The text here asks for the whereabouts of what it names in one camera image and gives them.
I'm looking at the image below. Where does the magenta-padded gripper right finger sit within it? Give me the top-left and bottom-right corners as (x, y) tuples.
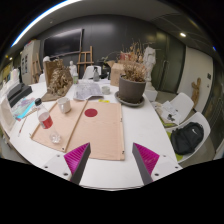
(131, 142), (183, 186)

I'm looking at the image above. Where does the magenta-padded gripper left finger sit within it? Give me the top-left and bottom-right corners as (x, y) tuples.
(42, 142), (92, 186)

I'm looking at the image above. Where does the clear red-labelled drink bottle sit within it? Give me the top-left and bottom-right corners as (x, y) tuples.
(34, 97), (54, 130)

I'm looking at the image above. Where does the small clear glass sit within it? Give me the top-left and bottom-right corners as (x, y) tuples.
(49, 132), (62, 145)

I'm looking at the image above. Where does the wide wooden drawing board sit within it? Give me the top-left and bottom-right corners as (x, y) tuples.
(65, 100), (126, 162)

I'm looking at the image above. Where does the black backpack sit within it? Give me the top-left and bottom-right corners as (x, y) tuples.
(170, 121), (205, 156)

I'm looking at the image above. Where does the flat round red coaster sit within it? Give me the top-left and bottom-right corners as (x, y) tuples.
(84, 108), (99, 118)

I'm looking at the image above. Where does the stack of papers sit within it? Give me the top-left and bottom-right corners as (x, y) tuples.
(156, 100), (183, 126)

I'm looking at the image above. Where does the white mug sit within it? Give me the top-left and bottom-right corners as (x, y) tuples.
(56, 96), (72, 114)

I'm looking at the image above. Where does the grey plant saucer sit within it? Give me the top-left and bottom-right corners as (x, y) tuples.
(114, 91), (146, 108)

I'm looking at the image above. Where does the thin pencil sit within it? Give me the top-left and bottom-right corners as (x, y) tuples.
(17, 115), (28, 138)

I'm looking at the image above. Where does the printed paper sheet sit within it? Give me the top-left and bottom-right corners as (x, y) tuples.
(73, 81), (104, 101)

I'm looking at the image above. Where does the dried plant in grey pot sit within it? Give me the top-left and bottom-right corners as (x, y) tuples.
(118, 41), (149, 104)

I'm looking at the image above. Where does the colourful painted book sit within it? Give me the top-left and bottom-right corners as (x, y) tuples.
(12, 97), (37, 121)

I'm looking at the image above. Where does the brown sculpture on wooden base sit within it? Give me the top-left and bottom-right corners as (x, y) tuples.
(40, 59), (74, 103)

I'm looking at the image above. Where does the small green-labelled bottle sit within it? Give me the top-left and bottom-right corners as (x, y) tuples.
(72, 72), (80, 85)

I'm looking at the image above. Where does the dark glass bottle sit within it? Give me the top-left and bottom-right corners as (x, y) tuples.
(92, 67), (101, 83)

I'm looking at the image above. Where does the wooden mannequin figure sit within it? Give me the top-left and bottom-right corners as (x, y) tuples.
(191, 77), (202, 108)

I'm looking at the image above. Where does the black box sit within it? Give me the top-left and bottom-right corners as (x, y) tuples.
(6, 82), (34, 108)

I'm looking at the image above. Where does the white plaster figure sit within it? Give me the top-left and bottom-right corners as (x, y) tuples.
(68, 60), (78, 78)

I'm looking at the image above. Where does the cardboard box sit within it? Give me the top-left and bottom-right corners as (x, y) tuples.
(109, 62), (126, 88)

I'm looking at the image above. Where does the tall white plaster statue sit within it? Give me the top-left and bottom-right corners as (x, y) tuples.
(142, 46), (158, 91)

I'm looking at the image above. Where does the wooden easel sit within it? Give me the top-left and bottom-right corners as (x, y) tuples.
(31, 53), (43, 84)
(77, 45), (95, 79)

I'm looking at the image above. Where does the white cabinet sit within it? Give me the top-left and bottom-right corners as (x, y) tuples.
(20, 39), (42, 86)

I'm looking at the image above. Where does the black wall screen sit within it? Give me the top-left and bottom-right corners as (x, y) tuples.
(43, 28), (84, 58)

